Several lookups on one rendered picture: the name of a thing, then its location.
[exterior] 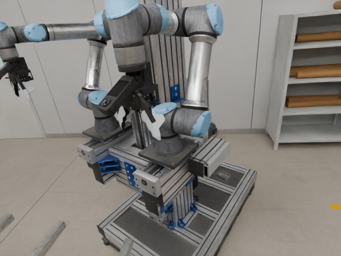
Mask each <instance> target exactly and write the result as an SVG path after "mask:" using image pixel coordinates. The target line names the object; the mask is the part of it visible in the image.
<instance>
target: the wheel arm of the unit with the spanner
mask: <svg viewBox="0 0 341 256"><path fill-rule="evenodd" d="M133 244H134V242H133V239H130V238H125V240H124V243H123V245H122V247H121V249H120V252H119V254H118V256H129V255H130V252H131V250H132V247H133Z"/></svg>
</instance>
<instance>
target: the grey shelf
mask: <svg viewBox="0 0 341 256"><path fill-rule="evenodd" d="M330 31H341V9H337V10H326V11H316V12H306V13H296V14H286V15H279V23H278V31H277V39H276V47H275V56H274V64H273V69H272V77H271V86H270V94H269V102H268V111H267V119H266V127H265V134H266V135H268V134H269V135H270V137H271V138H272V140H273V142H274V150H277V149H278V143H296V142H341V105H335V106H314V107H293V108H287V107H286V101H285V99H286V96H296V95H326V94H341V77H324V78H303V79H296V78H295V77H289V74H290V67H293V66H311V65H328V64H338V63H341V39H339V40H326V41H313V42H300V43H295V35H299V34H311V33H323V32H330Z"/></svg>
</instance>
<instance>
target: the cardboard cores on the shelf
mask: <svg viewBox="0 0 341 256"><path fill-rule="evenodd" d="M339 39H341V31H330V32H323V33H311V34H299V35H295V43H300V42H313V41H326V40H339ZM289 77H295V78H296V79H303V78H324V77H341V63H338V64H328V65H311V66H293V67H290V74H289ZM285 101H286V107H287V108H293V107H314V106H335V105H341V94H326V95H296V96H286V99H285Z"/></svg>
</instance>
